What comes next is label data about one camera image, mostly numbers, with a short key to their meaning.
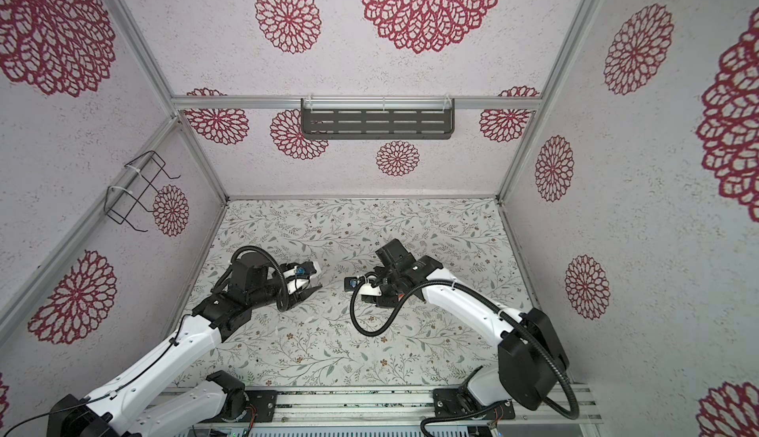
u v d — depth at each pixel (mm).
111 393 412
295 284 615
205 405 589
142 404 411
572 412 376
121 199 727
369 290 694
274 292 648
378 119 946
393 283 615
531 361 412
